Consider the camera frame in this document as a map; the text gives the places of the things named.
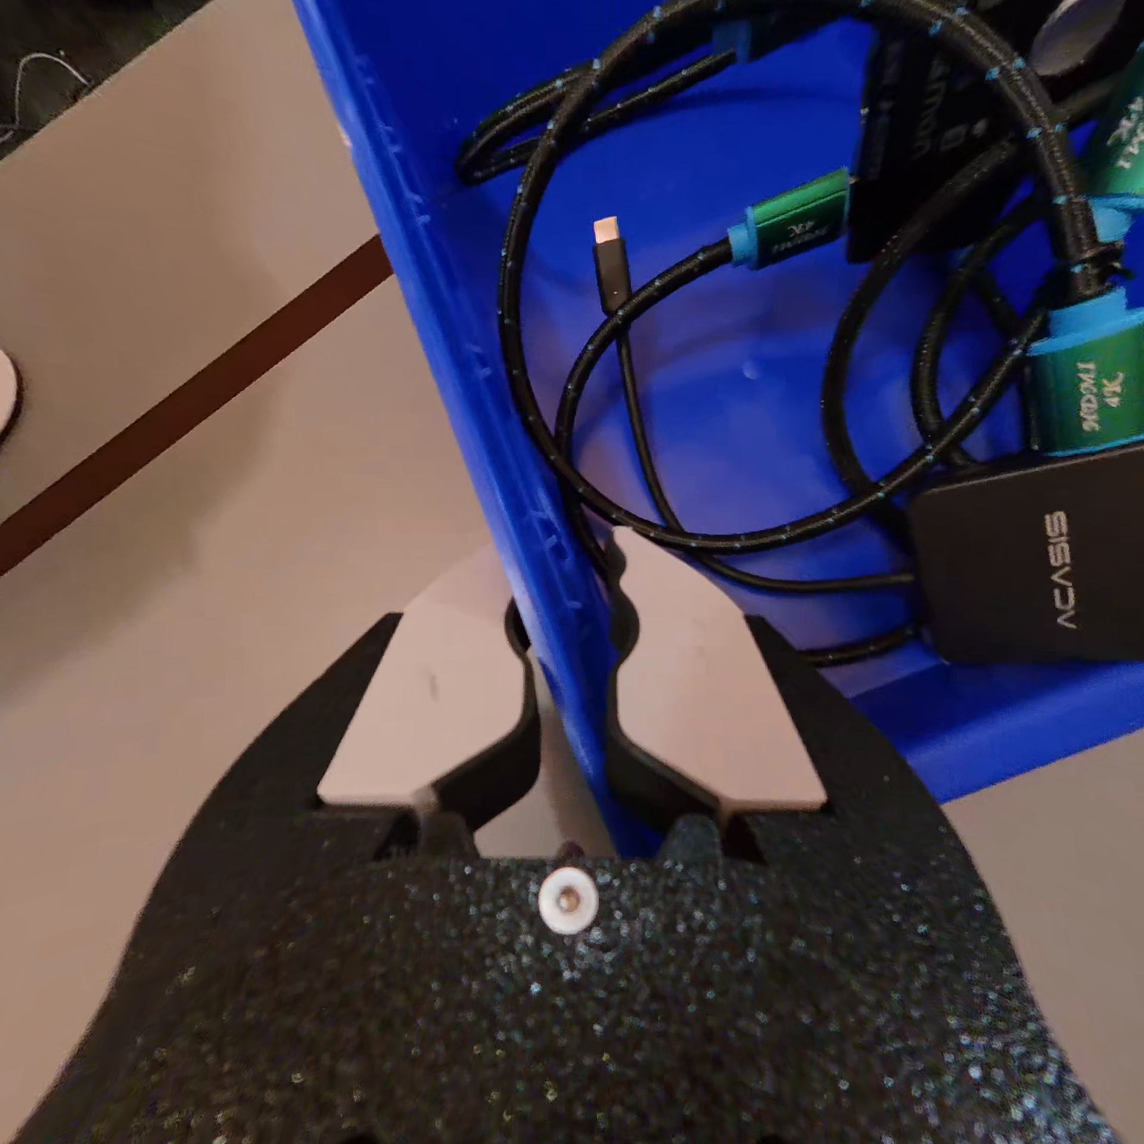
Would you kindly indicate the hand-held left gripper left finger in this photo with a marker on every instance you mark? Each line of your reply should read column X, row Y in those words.
column 420, row 706

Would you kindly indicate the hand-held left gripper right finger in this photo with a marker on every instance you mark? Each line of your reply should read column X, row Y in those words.
column 706, row 706

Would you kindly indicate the blue plastic bin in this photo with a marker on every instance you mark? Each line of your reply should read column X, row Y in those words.
column 713, row 402

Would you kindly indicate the square black adapter box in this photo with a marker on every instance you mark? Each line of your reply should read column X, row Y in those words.
column 1001, row 570

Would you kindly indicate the grey desk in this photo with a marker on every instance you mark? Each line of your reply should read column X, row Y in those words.
column 222, row 267

